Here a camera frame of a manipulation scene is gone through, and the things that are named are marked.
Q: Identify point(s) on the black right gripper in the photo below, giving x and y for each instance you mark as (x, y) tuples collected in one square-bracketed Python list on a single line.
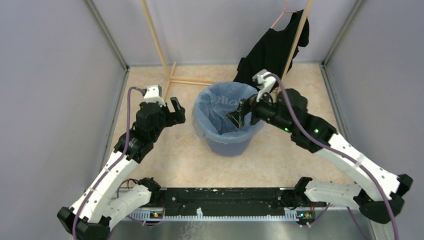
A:
[(245, 106)]

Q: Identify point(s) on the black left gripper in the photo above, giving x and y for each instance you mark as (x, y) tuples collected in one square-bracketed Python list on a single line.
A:
[(175, 117)]

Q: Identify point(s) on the light blue plastic trash bag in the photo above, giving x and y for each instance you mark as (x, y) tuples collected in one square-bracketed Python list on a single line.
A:
[(211, 106)]

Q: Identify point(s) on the blue plastic trash bin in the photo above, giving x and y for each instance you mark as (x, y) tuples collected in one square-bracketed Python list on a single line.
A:
[(231, 144)]

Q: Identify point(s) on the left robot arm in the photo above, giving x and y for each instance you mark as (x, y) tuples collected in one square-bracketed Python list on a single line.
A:
[(94, 215)]

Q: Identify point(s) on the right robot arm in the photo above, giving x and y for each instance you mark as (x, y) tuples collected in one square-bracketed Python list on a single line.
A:
[(375, 192)]

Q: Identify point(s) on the black t-shirt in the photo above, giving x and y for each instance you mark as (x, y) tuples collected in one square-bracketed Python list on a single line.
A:
[(271, 52)]

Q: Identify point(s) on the pink clothes hanger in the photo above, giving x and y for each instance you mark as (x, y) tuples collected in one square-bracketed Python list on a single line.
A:
[(284, 10)]

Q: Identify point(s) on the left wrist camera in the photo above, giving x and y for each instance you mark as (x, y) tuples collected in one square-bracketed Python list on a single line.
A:
[(153, 94)]

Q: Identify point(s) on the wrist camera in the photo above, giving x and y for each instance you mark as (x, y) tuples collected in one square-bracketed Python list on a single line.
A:
[(265, 81), (153, 94)]

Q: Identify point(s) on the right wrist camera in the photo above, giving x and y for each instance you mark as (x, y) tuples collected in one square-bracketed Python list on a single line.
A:
[(265, 81)]

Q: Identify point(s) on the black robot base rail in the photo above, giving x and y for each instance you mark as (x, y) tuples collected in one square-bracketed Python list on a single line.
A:
[(232, 202)]

